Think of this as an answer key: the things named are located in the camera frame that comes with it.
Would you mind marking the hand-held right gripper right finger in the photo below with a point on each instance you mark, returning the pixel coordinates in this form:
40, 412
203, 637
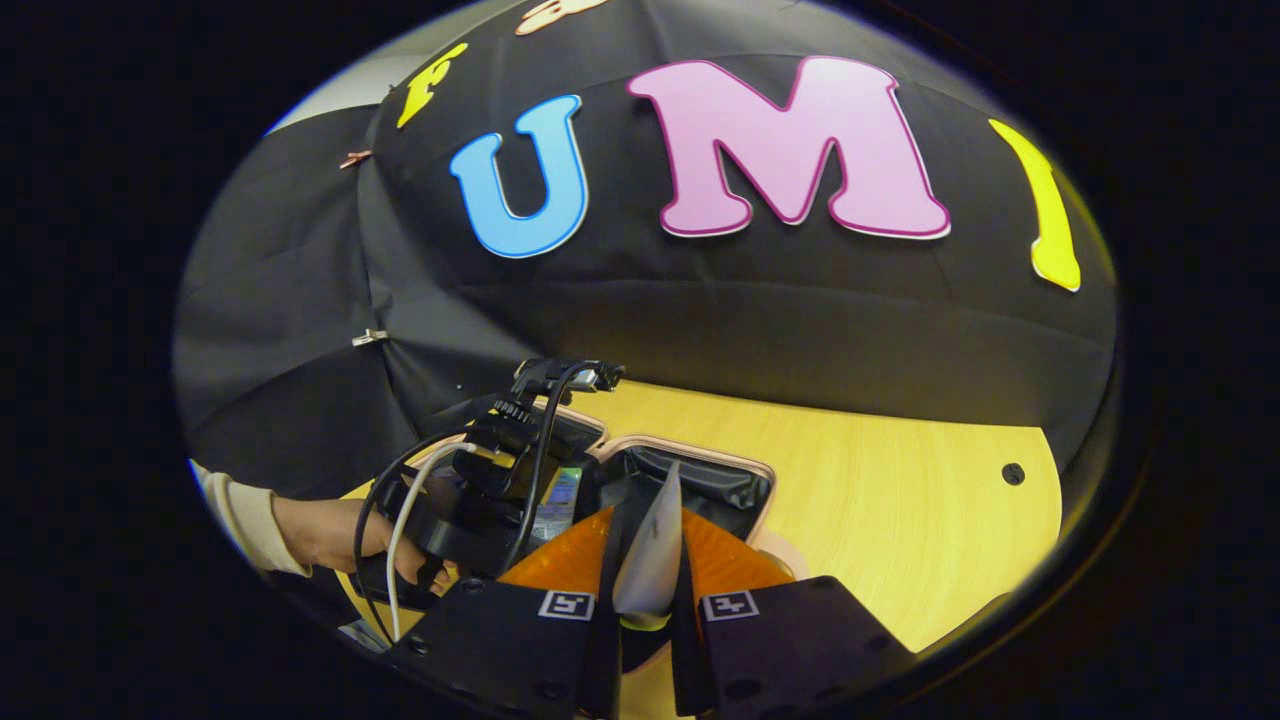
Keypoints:
790, 640

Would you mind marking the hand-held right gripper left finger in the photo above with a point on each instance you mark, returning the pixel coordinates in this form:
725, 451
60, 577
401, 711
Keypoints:
500, 640

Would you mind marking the pink suitcase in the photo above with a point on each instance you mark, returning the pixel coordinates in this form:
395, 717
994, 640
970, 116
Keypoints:
720, 485

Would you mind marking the silver cloth clip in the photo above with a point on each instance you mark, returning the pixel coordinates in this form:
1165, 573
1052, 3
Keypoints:
370, 338

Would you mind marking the black backdrop cloth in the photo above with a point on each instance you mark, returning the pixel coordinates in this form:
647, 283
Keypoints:
700, 320

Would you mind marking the copper cloth clip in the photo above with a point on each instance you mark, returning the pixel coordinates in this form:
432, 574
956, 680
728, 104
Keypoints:
355, 158

